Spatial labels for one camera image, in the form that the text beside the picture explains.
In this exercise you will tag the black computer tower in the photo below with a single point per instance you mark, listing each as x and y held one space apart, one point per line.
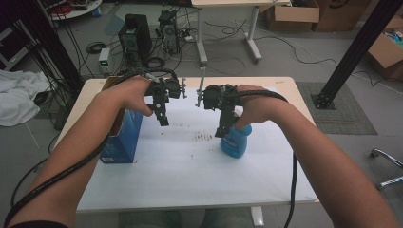
139 34

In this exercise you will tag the cardboard box with blue contents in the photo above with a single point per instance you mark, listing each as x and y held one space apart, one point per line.
385 52

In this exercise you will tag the blue plastic bottle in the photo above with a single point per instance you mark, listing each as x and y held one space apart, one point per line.
234 145

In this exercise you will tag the white power supply unit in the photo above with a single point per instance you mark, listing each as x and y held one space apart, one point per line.
104 60

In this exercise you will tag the grey floor mat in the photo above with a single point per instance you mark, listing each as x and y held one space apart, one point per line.
348 114

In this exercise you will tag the person's right hand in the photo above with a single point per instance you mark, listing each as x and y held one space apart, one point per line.
263 109

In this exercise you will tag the round white table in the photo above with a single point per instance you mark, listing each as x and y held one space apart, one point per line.
79 11

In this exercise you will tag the open-sided computer tower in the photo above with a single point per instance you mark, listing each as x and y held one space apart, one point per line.
168 30

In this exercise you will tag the white table leg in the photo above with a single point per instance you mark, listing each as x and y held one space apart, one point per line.
257 217

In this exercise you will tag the white power strip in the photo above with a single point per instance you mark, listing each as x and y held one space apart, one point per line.
189 38

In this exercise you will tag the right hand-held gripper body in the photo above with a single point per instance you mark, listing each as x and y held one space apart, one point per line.
215 98

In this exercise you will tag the person's left hand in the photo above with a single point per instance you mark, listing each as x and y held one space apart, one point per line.
130 95

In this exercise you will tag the large closed cardboard box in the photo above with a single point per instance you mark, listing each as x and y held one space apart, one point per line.
342 14

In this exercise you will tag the white-legged wooden desk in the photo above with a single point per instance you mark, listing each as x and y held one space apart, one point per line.
234 2

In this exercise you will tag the small open cardboard box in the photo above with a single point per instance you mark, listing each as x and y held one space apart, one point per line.
294 15

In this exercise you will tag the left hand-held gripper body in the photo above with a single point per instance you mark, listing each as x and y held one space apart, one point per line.
164 88

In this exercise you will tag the chrome chair base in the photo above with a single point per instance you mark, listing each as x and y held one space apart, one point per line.
388 158

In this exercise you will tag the white cloth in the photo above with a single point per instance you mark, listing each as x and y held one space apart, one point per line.
19 95

